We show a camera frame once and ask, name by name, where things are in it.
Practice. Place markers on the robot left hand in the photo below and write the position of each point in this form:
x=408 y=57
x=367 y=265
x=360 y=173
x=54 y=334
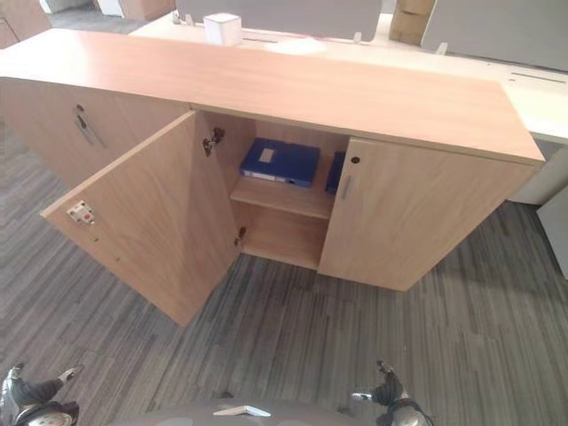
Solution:
x=31 y=391

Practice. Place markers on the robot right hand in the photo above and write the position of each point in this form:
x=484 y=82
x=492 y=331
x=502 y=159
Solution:
x=387 y=388

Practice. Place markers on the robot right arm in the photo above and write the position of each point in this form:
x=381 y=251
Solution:
x=406 y=415

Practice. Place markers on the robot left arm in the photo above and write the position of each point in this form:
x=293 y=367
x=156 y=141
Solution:
x=44 y=417

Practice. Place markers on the closed wooden cabinet door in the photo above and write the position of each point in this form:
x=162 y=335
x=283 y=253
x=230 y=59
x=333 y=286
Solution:
x=417 y=213

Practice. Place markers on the wooden cabinet shelf board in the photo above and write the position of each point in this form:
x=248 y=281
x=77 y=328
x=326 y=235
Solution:
x=284 y=197

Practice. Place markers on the open wooden cabinet door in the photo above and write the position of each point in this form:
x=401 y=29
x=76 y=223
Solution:
x=160 y=213

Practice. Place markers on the wooden office cabinet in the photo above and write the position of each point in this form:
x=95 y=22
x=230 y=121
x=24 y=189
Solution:
x=275 y=84

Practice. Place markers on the white door lock plate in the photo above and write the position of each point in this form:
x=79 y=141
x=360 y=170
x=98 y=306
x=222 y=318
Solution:
x=81 y=213

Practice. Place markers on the metal door hinge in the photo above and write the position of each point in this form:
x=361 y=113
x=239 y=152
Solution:
x=240 y=236
x=213 y=139

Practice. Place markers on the narrow blue file box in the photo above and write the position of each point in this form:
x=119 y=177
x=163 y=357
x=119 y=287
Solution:
x=336 y=173

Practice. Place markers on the round door keyhole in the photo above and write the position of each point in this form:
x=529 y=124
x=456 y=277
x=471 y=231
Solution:
x=355 y=160

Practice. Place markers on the large blue file box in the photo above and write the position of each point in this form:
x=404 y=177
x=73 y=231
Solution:
x=279 y=160

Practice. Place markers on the white desk side panel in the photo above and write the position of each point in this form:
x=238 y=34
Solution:
x=539 y=177

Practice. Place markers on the wooden door with key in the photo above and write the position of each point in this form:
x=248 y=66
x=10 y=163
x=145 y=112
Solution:
x=49 y=120

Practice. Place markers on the partition clamp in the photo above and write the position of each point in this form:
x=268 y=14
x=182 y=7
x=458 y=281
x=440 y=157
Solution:
x=442 y=48
x=175 y=18
x=357 y=39

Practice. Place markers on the cardboard box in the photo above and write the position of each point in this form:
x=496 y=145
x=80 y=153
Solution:
x=408 y=22

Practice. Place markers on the wooden background furniture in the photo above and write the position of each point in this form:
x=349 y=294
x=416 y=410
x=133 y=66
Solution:
x=22 y=20

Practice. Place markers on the wide grey desk partition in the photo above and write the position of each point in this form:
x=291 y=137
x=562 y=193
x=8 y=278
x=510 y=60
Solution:
x=284 y=15

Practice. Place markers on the white square box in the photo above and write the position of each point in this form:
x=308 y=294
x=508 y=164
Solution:
x=222 y=30

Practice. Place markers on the light grey pedestal cabinet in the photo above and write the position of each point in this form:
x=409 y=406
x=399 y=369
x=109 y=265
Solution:
x=557 y=239

